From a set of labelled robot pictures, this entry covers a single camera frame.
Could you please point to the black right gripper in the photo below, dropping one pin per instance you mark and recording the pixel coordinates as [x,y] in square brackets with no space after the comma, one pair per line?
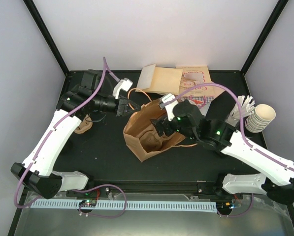
[158,124]

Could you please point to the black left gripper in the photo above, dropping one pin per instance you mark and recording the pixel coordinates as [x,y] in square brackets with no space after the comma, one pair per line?
[122,106]

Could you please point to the brown paper bag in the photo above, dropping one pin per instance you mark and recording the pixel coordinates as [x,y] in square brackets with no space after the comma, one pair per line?
[141,120]

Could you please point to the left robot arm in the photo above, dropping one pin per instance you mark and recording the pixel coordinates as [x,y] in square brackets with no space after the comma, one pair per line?
[36,171]

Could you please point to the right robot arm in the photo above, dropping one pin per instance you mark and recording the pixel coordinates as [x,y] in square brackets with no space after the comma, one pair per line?
[275,177]

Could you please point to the blue checkered paper bag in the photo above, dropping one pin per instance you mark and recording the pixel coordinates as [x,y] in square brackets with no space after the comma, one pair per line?
[199,101]

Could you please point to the yellow padded envelope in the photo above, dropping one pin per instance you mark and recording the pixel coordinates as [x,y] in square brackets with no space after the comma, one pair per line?
[160,80]

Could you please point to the brown cardboard cup carrier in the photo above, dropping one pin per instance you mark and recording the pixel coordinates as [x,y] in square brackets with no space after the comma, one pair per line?
[84,126]

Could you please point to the cakes printed paper bag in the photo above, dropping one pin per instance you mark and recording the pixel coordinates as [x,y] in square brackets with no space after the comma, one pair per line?
[193,76]

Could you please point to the tan flat paper bag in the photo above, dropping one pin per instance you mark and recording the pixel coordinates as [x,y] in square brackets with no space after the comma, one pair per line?
[217,91]

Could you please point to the jar of white stirrers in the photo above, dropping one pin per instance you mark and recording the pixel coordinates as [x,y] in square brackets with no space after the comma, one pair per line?
[244,109]

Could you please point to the white lid stack on sleeve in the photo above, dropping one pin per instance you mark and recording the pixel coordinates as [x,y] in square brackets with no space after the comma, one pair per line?
[260,118]

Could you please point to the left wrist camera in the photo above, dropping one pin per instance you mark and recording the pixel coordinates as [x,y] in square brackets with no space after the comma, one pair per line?
[124,84]

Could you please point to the light blue cable duct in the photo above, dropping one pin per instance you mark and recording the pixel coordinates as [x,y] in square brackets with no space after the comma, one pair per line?
[127,205]

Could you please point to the black frame post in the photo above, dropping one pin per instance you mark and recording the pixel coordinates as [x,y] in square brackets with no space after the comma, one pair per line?
[34,12]
[270,23]

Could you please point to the right black frame post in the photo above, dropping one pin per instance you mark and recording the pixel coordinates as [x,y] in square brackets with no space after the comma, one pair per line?
[270,23]

